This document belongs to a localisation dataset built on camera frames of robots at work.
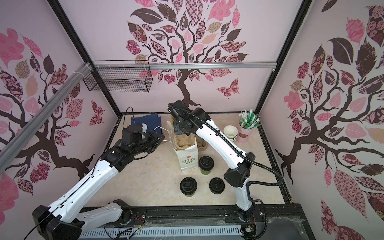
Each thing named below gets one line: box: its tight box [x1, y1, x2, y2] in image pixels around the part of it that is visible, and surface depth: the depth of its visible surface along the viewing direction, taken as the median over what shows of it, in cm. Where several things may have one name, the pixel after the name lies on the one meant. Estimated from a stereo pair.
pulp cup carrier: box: [174, 133, 196, 150], surface depth 75 cm
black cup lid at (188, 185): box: [179, 177, 198, 195], surface depth 74 cm
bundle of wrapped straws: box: [238, 109, 261, 130], surface depth 94 cm
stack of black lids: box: [209, 177, 225, 195], surface depth 83 cm
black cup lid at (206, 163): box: [198, 155, 215, 171], surface depth 82 cm
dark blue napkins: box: [131, 113, 162, 135], surface depth 109 cm
